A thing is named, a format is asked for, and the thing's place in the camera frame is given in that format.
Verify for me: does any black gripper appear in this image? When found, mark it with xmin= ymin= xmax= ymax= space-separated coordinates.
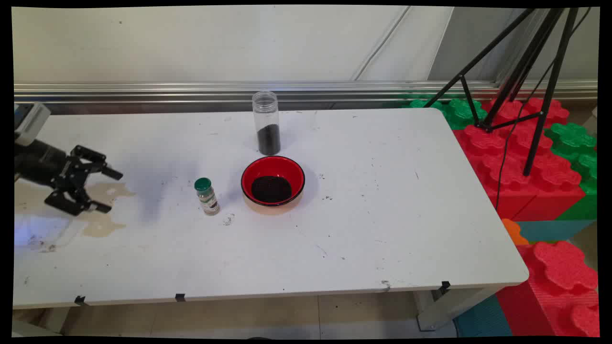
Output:
xmin=14 ymin=140 xmax=124 ymax=217

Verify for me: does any clear jar with dark grains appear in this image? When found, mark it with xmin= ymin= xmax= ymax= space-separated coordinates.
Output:
xmin=252 ymin=91 xmax=281 ymax=156

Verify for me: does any spice jar with green lid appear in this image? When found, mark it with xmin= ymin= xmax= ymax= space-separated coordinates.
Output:
xmin=194 ymin=177 xmax=220 ymax=216

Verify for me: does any dark grains heap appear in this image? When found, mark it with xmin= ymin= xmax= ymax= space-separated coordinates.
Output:
xmin=251 ymin=175 xmax=293 ymax=204

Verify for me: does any red bowl with black rim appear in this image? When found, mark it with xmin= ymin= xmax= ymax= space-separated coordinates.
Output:
xmin=240 ymin=155 xmax=306 ymax=214

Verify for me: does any green foam block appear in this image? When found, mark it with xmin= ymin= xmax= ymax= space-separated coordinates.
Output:
xmin=401 ymin=97 xmax=489 ymax=130
xmin=544 ymin=122 xmax=598 ymax=221

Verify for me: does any white table leg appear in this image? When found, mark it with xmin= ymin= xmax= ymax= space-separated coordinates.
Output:
xmin=413 ymin=285 xmax=499 ymax=332

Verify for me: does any teal foam floor mat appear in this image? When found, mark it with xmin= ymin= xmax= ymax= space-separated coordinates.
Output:
xmin=453 ymin=293 xmax=513 ymax=338

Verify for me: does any large red foam block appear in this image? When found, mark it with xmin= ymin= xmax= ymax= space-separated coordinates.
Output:
xmin=452 ymin=97 xmax=587 ymax=221

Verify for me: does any orange foam block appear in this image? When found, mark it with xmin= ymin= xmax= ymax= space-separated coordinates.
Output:
xmin=501 ymin=218 xmax=531 ymax=247

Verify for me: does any black tripod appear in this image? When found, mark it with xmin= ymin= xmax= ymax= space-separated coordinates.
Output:
xmin=423 ymin=7 xmax=581 ymax=177

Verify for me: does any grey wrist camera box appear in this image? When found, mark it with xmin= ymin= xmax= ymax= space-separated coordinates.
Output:
xmin=14 ymin=102 xmax=51 ymax=147

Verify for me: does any aluminium wall rail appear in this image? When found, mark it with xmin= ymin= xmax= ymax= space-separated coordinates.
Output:
xmin=13 ymin=81 xmax=598 ymax=104

